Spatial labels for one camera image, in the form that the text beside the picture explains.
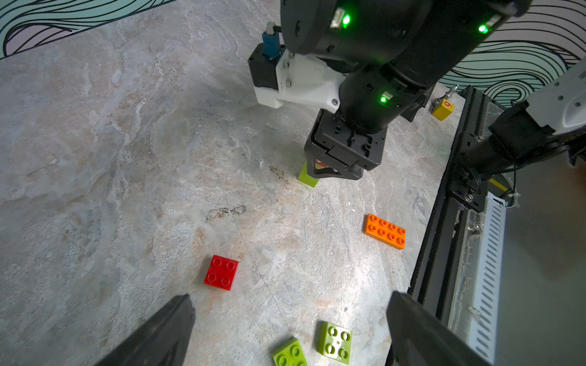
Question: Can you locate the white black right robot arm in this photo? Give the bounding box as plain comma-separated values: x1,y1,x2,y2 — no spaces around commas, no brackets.
280,0,530,180

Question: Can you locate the small metal chess piece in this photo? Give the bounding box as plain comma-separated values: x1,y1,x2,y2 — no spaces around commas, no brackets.
445,85,459,99

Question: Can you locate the small green lego brick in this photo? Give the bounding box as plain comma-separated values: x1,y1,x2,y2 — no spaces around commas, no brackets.
317,321,353,365
273,337,308,366

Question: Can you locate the long green lego brick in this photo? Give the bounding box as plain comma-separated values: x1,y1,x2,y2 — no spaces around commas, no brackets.
298,163,319,188

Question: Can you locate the yellow numbered cube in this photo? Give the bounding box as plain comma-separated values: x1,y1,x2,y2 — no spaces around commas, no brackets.
432,99,455,120

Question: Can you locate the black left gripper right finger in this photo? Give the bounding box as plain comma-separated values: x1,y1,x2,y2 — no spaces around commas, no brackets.
387,291,488,365

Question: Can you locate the white slotted cable duct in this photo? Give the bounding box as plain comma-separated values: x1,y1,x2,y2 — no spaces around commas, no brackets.
467,193,507,364

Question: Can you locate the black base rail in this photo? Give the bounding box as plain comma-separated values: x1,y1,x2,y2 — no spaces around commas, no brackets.
386,85,518,366

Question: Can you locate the orange lego plate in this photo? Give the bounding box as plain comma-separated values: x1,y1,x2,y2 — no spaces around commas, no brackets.
363,213,407,250

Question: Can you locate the red lego brick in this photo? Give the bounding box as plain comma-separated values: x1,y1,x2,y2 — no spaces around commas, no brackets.
315,160,328,169
204,255,239,291

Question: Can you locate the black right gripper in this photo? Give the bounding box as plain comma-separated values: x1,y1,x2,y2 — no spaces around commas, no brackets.
304,109,388,180

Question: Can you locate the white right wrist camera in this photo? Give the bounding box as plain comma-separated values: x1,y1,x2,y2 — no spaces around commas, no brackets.
248,21,346,114

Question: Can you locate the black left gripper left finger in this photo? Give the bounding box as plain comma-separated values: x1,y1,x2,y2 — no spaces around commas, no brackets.
97,294,195,366

